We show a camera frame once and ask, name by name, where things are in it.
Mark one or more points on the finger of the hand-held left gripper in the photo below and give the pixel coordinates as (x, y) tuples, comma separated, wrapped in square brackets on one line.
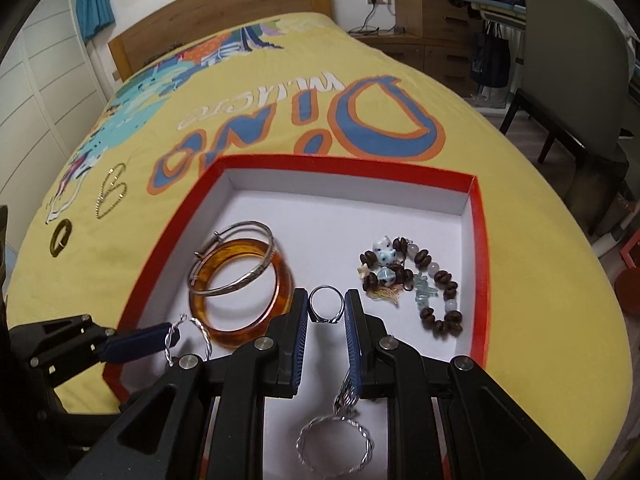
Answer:
[(135, 345)]

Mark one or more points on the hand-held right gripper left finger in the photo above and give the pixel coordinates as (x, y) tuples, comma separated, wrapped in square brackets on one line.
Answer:
[(300, 340)]

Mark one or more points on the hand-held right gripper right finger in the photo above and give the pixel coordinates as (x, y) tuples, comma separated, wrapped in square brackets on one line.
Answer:
[(352, 340)]

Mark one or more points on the twisted silver hoop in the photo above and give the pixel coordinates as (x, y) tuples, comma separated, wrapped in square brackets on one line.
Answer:
[(171, 338), (368, 435)]

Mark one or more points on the amber bangle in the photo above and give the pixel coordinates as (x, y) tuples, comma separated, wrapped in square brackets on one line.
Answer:
[(282, 285)]

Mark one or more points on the thin silver bangle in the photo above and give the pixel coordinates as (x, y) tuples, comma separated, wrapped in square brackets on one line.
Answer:
[(235, 227)]

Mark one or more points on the red box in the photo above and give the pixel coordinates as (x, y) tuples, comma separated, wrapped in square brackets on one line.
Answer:
[(350, 210)]

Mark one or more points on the dark olive bangle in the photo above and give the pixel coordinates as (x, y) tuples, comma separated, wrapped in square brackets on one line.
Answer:
[(52, 243)]

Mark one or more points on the yellow printed blanket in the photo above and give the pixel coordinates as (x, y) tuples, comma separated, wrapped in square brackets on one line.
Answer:
[(525, 260)]

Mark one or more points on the white wardrobe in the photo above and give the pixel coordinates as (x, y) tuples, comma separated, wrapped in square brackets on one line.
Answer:
[(45, 95)]

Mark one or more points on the red stool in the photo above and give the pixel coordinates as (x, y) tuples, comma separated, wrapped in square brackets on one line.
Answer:
[(629, 292)]

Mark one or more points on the low wooden nightstand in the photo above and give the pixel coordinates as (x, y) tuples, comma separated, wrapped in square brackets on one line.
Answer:
[(400, 55)]

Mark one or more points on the dark tote bag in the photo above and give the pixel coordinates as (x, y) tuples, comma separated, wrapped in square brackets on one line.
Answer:
[(490, 60)]

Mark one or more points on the wooden dresser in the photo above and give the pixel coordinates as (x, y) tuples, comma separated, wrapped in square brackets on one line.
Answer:
[(430, 10)]

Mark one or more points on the wooden headboard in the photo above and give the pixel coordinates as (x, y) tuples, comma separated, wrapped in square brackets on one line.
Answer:
[(225, 5)]

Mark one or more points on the teal curtain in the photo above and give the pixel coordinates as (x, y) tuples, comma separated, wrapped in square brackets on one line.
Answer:
[(95, 0)]

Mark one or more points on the grey chair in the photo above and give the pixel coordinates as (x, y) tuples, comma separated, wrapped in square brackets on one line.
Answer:
[(575, 60)]

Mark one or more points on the desk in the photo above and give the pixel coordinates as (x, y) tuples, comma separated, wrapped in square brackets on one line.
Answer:
[(492, 7)]

